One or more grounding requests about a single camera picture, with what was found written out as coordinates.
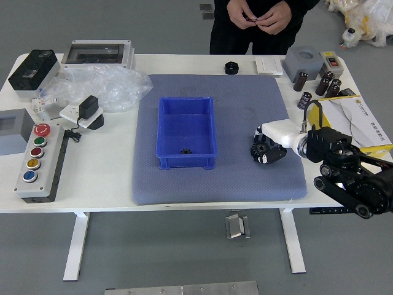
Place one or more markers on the grey-blue mat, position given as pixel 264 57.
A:
pixel 239 184

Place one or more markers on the white bottle with black cap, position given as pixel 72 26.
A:
pixel 350 37

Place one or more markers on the black capacitor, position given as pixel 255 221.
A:
pixel 304 99

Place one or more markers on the small grey box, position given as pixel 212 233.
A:
pixel 18 141

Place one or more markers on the clear plastic bag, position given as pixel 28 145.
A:
pixel 107 83

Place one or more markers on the metal floor bracket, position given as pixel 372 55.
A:
pixel 207 13
pixel 234 226

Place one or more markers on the big black gear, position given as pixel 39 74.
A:
pixel 261 149

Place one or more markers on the person's right hand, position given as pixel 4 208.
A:
pixel 238 13

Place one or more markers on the person's left hand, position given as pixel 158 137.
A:
pixel 276 18

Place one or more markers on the white table leg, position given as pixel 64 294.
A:
pixel 294 246
pixel 76 246

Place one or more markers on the small black block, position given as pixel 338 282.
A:
pixel 97 123

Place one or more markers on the white terminal connector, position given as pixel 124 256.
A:
pixel 38 106

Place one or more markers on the grey block with round hole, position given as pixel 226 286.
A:
pixel 294 66

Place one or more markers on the black-lidded grey enclosure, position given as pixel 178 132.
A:
pixel 30 72

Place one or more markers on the yellow and white carton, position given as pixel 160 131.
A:
pixel 362 123

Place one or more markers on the grey metal plate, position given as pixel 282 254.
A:
pixel 184 289

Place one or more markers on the white wall switch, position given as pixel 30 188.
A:
pixel 270 65

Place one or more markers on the small black flat device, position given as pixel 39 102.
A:
pixel 348 92

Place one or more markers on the black table height controller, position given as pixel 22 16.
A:
pixel 325 210

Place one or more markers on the person's right forearm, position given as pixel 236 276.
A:
pixel 222 3

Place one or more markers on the black power adapter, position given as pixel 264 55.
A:
pixel 88 106

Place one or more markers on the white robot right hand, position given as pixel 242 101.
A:
pixel 279 130

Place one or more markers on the person's left forearm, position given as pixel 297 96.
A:
pixel 302 9

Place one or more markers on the grey push-button control box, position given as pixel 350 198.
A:
pixel 46 159

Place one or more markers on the grey two-button switch box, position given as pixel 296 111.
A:
pixel 331 63

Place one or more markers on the grey enclosure with clear window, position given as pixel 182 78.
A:
pixel 92 52

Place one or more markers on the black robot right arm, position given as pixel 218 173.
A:
pixel 362 184

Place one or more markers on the black round knob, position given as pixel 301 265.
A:
pixel 228 69

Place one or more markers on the plush toys in plastic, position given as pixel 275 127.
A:
pixel 368 18

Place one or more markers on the person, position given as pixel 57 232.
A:
pixel 233 40

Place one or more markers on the blue plastic box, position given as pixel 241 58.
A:
pixel 187 129

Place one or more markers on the small black gear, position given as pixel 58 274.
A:
pixel 185 151

